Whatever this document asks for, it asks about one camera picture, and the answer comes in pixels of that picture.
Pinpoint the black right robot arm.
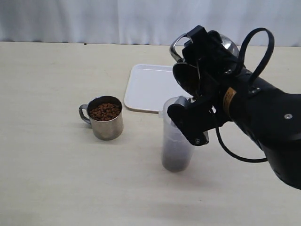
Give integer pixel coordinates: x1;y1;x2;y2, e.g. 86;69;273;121
167;25;301;189

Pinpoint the steel mug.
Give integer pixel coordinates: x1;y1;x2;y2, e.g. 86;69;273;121
79;96;124;140
169;33;239;98

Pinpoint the white curtain backdrop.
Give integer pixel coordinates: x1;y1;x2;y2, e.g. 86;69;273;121
0;0;301;47

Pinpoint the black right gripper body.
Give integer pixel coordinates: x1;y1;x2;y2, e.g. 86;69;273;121
193;31;243;127

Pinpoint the clear plastic pitcher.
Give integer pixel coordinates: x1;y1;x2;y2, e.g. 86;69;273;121
159;96;194;172

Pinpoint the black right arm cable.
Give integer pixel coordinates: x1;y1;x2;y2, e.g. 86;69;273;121
214;27;275;163

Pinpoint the white plastic tray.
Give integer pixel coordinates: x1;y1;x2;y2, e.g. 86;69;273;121
124;64;191;113

